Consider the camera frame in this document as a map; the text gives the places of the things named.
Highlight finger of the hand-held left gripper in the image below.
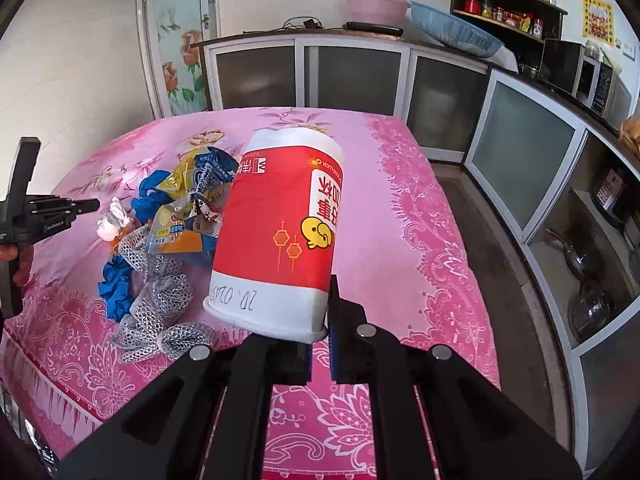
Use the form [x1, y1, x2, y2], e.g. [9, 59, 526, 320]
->
[27, 198, 101, 233]

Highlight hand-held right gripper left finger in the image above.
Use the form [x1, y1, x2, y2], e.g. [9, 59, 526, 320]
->
[57, 332, 313, 480]

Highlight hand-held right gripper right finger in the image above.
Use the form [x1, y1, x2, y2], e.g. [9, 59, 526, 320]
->
[326, 274, 585, 480]

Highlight blue glove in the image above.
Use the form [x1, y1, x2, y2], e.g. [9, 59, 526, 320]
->
[132, 170, 176, 223]
[97, 255, 138, 323]

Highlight red paper cup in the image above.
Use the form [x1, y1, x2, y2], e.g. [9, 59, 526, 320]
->
[202, 127, 346, 345]

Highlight person's left hand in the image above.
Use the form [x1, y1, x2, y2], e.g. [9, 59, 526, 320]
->
[0, 244, 32, 287]

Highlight crumpled white tissue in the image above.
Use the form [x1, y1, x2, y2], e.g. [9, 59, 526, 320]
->
[95, 197, 132, 242]

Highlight orange snack wrapper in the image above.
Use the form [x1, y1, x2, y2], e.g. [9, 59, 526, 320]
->
[147, 195, 226, 256]

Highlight pink floral blanket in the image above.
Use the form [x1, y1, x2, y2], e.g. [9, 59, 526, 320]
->
[0, 106, 502, 480]

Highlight grey mesh net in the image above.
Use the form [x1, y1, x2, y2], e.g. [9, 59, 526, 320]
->
[112, 225, 218, 366]

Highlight yellow blue snack wrapper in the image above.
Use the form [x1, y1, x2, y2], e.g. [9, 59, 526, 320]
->
[167, 147, 241, 206]

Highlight flower-printed glass door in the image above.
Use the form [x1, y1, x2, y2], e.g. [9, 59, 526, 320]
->
[142, 0, 221, 118]

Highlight steel pot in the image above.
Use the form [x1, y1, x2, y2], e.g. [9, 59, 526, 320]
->
[567, 280, 618, 343]

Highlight white kitchen counter cabinet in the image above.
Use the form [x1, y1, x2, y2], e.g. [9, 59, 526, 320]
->
[190, 30, 640, 476]

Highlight dark rice cooker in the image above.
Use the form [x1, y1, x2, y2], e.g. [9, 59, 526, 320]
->
[592, 167, 633, 228]

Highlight black induction cooker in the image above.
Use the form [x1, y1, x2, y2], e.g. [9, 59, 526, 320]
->
[344, 21, 405, 37]

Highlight blue plastic basket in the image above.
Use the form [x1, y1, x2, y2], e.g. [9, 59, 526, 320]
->
[409, 1, 503, 58]

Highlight pink lidded pot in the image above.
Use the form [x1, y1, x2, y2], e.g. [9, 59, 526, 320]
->
[345, 0, 412, 28]

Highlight black microwave oven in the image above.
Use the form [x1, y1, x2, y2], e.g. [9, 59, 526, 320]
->
[539, 37, 621, 120]

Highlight row of spice jars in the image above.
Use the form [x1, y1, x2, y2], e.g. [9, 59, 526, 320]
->
[464, 0, 545, 38]

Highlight black cable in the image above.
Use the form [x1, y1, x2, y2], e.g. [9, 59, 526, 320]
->
[282, 16, 325, 31]

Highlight yellow wall poster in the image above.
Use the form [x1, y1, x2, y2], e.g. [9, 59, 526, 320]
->
[581, 0, 615, 47]

